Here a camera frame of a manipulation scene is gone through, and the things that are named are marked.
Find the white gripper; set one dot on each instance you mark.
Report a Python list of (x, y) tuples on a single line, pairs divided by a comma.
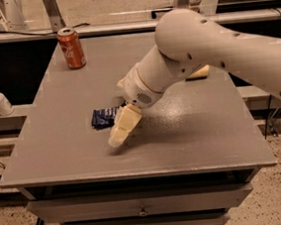
[(137, 89)]

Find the blue rxbar blueberry wrapper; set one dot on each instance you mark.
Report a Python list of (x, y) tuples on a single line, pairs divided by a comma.
[(105, 117)]

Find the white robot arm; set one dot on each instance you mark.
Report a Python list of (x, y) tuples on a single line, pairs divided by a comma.
[(186, 41)]

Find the red coke can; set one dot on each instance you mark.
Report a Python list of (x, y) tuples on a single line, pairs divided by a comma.
[(71, 48)]

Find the yellow sponge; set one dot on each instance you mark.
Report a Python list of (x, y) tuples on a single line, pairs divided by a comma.
[(202, 73)]

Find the grey top drawer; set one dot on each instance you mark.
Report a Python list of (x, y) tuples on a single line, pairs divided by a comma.
[(140, 203)]

